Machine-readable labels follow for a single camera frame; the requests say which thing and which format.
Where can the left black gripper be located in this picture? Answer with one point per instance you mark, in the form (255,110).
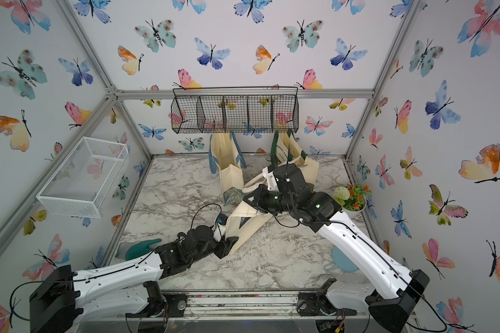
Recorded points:
(223,250)

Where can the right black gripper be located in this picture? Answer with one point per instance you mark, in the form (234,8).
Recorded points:
(262,194)

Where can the starry night canvas tote bag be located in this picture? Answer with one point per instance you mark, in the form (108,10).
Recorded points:
(244,221)

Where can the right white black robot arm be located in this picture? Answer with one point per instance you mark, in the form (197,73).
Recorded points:
(397,289)

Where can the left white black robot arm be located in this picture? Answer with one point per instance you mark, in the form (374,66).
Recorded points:
(67,298)

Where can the green rubber glove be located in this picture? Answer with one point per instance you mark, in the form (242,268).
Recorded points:
(132,250)

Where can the potted artificial flower plant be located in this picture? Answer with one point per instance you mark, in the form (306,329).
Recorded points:
(353,197)

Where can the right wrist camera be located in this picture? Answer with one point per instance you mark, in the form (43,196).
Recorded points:
(270,179)

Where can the green handled canvas tote bag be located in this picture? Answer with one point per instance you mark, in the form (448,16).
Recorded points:
(286,149)

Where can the blue handled canvas tote bag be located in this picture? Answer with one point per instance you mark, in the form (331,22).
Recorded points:
(225,158)

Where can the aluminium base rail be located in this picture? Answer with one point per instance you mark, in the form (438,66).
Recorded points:
(250,304)

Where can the black wire wall basket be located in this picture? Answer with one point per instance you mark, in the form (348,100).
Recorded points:
(246,110)

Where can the white mesh wall basket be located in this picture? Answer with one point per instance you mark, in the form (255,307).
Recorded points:
(85,177)

